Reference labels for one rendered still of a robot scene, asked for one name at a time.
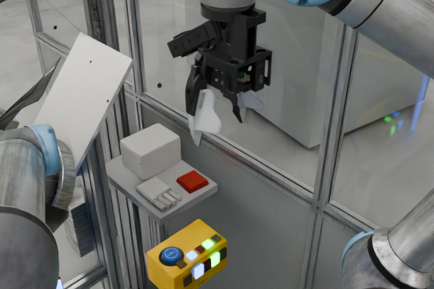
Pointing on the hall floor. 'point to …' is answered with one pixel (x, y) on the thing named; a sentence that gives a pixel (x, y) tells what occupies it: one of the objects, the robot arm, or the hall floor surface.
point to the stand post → (101, 214)
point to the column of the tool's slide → (117, 130)
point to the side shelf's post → (159, 232)
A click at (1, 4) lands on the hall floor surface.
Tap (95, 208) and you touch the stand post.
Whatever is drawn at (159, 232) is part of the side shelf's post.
